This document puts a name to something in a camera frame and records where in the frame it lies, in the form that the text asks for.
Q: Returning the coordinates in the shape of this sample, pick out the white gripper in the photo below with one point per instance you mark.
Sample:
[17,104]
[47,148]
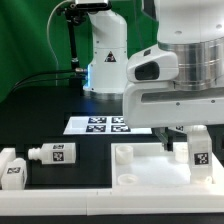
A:
[147,107]

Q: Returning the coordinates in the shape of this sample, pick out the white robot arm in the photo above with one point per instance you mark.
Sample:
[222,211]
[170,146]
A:
[179,81]

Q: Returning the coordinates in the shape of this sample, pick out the white U-shaped fence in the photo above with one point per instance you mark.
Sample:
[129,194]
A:
[115,200]

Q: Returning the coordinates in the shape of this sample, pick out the white tag sheet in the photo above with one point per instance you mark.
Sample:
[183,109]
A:
[80,125]

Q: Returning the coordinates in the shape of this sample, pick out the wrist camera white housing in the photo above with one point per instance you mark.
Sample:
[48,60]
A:
[151,65]

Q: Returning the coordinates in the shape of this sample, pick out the black camera stand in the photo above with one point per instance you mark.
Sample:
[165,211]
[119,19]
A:
[74,17]

